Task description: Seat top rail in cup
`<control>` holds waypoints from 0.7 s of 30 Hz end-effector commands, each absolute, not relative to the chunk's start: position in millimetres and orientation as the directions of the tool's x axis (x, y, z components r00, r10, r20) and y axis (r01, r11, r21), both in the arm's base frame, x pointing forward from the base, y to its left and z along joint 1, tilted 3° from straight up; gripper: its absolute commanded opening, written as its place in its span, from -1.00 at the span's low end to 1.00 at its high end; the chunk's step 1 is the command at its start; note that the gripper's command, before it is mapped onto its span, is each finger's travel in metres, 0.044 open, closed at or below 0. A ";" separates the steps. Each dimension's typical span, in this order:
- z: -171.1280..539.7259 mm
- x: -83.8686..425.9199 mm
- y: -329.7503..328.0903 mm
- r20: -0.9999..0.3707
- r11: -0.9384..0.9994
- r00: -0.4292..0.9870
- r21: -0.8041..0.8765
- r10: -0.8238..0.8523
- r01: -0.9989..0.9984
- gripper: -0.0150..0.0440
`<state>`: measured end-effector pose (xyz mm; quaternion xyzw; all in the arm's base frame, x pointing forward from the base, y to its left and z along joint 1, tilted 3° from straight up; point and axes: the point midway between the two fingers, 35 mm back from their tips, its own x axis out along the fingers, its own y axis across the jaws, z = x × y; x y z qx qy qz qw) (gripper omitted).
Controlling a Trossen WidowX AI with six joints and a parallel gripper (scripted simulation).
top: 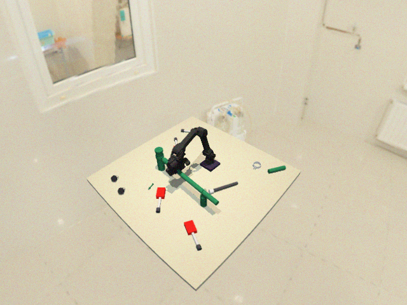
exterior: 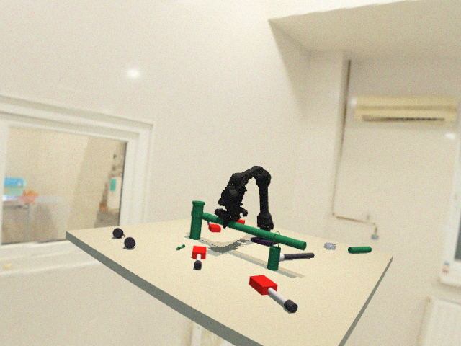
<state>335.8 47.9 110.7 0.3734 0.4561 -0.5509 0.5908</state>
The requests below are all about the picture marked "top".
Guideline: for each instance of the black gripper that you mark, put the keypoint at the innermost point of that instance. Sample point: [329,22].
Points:
[178,167]

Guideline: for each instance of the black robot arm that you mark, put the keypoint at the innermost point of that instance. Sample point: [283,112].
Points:
[180,148]

